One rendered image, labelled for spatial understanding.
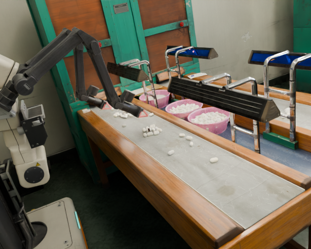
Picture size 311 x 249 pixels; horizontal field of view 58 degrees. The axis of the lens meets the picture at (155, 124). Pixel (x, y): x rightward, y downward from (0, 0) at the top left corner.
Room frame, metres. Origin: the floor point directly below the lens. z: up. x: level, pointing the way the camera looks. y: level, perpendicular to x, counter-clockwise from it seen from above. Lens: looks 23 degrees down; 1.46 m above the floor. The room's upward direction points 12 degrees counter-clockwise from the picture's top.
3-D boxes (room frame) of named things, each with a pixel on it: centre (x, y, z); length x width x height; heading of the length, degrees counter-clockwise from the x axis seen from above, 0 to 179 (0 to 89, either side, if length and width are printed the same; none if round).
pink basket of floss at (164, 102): (2.27, -0.04, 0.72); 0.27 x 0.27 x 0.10
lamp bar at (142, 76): (2.00, 0.14, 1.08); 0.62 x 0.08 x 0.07; 24
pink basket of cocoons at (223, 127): (1.62, -0.34, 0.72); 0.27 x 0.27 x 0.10
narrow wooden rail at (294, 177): (1.65, -0.14, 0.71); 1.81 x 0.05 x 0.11; 24
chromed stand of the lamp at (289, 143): (1.31, -0.70, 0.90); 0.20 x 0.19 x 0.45; 24
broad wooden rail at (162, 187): (1.49, 0.21, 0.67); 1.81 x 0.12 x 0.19; 24
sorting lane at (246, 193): (1.58, 0.02, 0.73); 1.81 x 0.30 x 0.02; 24
